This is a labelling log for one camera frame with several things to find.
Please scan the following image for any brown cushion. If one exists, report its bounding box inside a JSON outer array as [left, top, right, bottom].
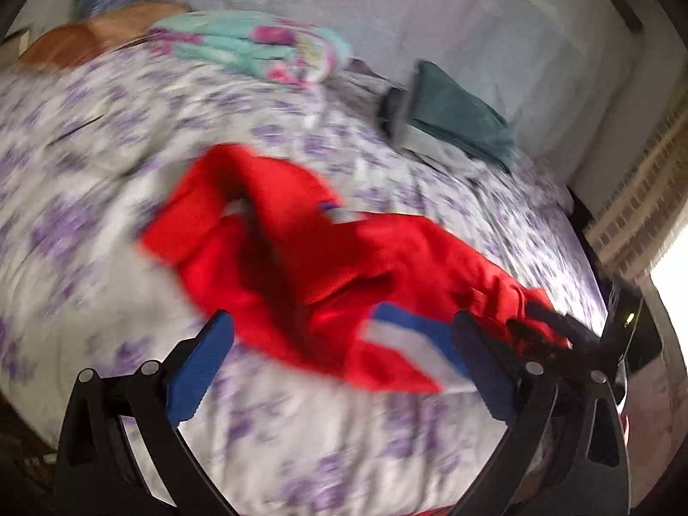
[[16, 0, 191, 73]]

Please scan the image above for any red shirt with stripes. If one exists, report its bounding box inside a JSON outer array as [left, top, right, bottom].
[[138, 142, 573, 394]]

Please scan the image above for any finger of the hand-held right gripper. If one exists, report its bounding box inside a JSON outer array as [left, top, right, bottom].
[[505, 319, 573, 361], [524, 301, 600, 347]]

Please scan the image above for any checkered beige curtain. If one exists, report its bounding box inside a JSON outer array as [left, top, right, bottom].
[[583, 102, 688, 286]]

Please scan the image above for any purple floral bed sheet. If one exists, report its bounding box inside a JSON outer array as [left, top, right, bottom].
[[0, 43, 611, 516]]

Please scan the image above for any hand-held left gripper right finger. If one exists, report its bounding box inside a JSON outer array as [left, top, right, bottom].
[[451, 310, 631, 516]]

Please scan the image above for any folded grey garment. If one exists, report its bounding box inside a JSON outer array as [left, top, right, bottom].
[[376, 86, 485, 173]]

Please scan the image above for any folded floral teal blanket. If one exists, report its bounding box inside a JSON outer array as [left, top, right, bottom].
[[147, 9, 353, 87]]

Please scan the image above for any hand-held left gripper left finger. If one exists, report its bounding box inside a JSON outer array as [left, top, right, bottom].
[[54, 309, 236, 516]]

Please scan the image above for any folded dark green garment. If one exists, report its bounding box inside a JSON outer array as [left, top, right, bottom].
[[411, 59, 519, 173]]

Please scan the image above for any thin black cord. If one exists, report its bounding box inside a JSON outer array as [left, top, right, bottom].
[[46, 113, 108, 146]]

